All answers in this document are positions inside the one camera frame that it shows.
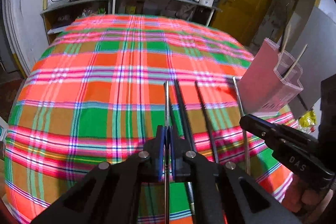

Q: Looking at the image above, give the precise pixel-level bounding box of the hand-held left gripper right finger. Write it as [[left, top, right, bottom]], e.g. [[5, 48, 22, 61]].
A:
[[169, 126, 302, 224]]

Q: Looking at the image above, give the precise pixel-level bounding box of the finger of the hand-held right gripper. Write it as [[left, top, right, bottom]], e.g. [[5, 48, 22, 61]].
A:
[[239, 114, 319, 151]]

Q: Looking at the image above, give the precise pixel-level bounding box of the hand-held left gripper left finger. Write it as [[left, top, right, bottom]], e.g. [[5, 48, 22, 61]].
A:
[[31, 125, 166, 224]]

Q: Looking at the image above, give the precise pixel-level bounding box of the pink plastic utensil basket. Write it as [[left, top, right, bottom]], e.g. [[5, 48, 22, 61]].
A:
[[240, 37, 305, 114]]

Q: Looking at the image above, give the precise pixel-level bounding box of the light wooden chopstick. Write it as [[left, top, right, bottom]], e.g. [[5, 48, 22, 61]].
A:
[[279, 24, 292, 54], [283, 44, 308, 80]]

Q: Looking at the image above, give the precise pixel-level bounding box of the yellow snack packet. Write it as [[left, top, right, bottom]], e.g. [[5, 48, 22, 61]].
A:
[[298, 109, 318, 133]]

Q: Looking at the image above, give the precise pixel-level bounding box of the grey panel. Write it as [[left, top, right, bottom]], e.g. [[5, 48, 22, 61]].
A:
[[282, 6, 336, 119]]

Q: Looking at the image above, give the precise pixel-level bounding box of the plaid tablecloth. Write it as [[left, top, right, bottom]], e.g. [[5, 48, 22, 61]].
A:
[[4, 14, 300, 224]]

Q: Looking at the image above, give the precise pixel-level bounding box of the steel kitchen counter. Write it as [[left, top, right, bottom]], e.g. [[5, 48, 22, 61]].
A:
[[41, 0, 222, 43]]

